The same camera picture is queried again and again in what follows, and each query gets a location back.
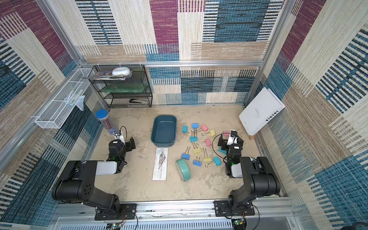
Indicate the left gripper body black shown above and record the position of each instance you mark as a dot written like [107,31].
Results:
[126,147]

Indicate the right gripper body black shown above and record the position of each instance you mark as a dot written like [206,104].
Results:
[226,142]

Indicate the teal binder clip front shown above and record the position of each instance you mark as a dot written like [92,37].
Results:
[215,161]

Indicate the yellow binder clip front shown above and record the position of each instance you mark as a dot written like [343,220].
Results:
[206,157]

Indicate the yellow binder clip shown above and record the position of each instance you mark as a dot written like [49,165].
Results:
[210,133]
[206,157]
[196,149]

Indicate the blue binder clip front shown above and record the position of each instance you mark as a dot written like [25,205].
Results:
[197,162]

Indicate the blue binder clip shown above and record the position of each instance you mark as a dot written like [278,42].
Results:
[186,155]
[195,126]
[197,162]

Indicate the white ruler package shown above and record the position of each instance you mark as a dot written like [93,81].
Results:
[160,164]

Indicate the teal plastic storage box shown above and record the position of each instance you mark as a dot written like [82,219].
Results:
[164,131]

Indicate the mint green tape roll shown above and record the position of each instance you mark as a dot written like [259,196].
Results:
[183,170]

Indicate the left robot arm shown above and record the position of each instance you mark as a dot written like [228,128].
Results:
[76,183]

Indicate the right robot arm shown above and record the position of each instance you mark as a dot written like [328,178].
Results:
[259,178]

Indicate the teal binder clip right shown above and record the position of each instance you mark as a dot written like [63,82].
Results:
[222,151]

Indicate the yellow binder clip back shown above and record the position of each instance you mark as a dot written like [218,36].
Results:
[210,133]

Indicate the pink binder clip centre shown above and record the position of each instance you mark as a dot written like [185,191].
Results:
[206,142]

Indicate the teal binder clip centre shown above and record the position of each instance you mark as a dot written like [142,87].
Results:
[193,137]

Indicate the blue binder clip back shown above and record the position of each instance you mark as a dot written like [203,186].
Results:
[195,126]

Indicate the pencil tube blue lid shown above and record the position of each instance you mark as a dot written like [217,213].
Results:
[103,116]

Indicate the white book leaning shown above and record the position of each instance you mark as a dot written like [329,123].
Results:
[264,107]

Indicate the black stapler on shelf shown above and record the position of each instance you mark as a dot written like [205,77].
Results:
[137,101]

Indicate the green folder on shelf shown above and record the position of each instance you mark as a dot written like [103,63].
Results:
[124,88]

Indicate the black wire shelf rack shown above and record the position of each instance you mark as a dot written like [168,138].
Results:
[101,76]

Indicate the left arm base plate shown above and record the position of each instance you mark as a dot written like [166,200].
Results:
[125,211]

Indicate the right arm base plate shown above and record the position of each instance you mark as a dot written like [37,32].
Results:
[224,209]

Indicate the white wire wall basket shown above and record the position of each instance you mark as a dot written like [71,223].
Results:
[62,104]

